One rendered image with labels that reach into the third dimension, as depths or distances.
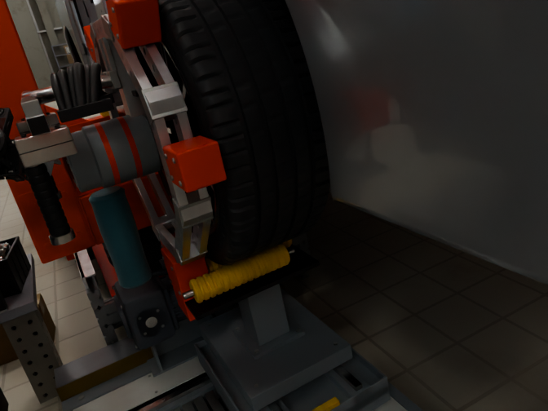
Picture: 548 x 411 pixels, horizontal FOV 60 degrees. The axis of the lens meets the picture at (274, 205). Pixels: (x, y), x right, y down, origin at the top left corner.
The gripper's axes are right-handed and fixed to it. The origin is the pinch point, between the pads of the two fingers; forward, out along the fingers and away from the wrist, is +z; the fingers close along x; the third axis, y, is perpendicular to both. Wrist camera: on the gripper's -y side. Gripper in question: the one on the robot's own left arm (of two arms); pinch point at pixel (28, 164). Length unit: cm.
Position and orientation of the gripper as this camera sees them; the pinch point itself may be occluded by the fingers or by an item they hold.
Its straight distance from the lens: 127.3
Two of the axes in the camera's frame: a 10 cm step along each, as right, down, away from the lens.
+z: -0.9, 2.3, 9.7
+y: 1.4, 9.6, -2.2
